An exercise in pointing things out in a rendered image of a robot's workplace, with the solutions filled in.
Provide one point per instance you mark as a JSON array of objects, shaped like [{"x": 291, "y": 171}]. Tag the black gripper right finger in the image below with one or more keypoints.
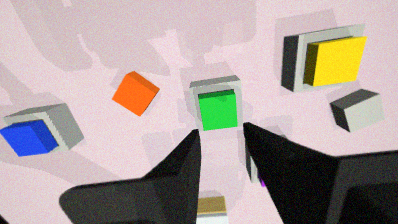
[{"x": 308, "y": 186}]

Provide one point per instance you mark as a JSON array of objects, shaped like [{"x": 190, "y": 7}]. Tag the green button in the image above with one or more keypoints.
[{"x": 217, "y": 103}]

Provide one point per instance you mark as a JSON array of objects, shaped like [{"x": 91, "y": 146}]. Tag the yellow button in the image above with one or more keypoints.
[{"x": 322, "y": 59}]

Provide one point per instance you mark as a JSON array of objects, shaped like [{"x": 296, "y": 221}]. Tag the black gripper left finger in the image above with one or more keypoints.
[{"x": 167, "y": 194}]

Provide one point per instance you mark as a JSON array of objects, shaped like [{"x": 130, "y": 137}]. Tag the purple button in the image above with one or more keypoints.
[{"x": 251, "y": 168}]

